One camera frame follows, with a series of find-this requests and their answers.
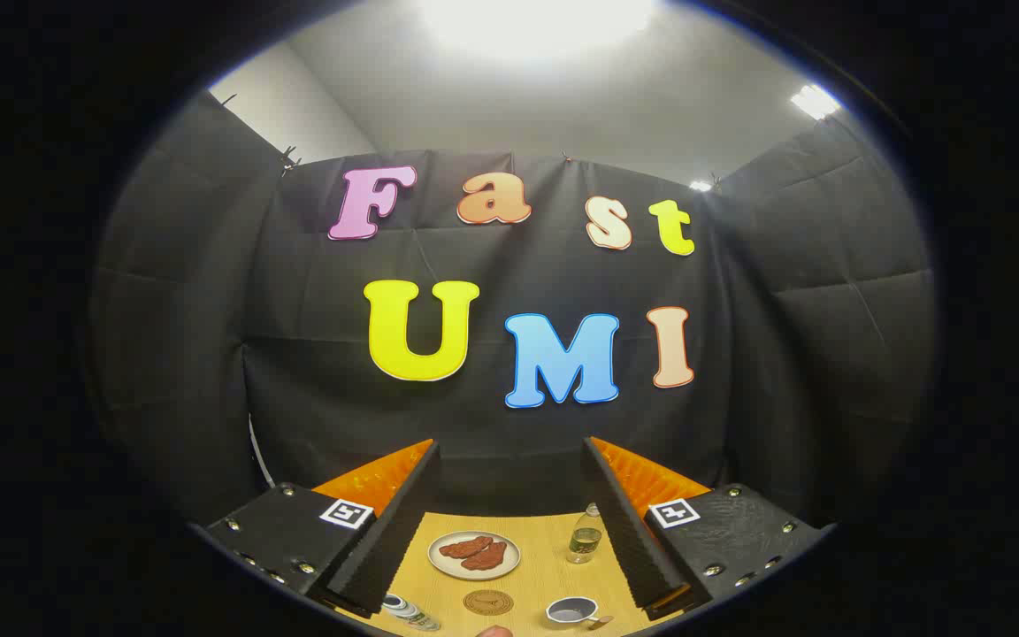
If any wooden table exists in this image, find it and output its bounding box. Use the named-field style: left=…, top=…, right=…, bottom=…
left=333, top=511, right=678, bottom=637

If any ceiling light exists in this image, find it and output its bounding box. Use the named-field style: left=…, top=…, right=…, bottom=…
left=791, top=84, right=842, bottom=120

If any clear water bottle green label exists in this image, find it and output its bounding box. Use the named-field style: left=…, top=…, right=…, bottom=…
left=566, top=503, right=605, bottom=565

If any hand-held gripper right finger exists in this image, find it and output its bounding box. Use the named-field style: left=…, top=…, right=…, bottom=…
left=582, top=436, right=829, bottom=622

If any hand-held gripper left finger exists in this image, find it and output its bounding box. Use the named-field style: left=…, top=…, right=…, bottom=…
left=206, top=439, right=441, bottom=618

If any round cork coaster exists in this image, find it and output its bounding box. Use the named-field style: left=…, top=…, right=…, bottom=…
left=463, top=589, right=515, bottom=617

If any red meat slice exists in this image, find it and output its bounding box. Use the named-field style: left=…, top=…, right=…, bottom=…
left=439, top=535, right=494, bottom=559
left=461, top=541, right=508, bottom=572

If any white cup wooden handle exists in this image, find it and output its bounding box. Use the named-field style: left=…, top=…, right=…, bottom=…
left=546, top=596, right=614, bottom=631

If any white juice bottle green ring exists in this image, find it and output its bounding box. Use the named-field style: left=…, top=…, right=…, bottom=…
left=383, top=593, right=441, bottom=633

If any white round plate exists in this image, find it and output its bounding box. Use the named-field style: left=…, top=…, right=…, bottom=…
left=428, top=531, right=522, bottom=581

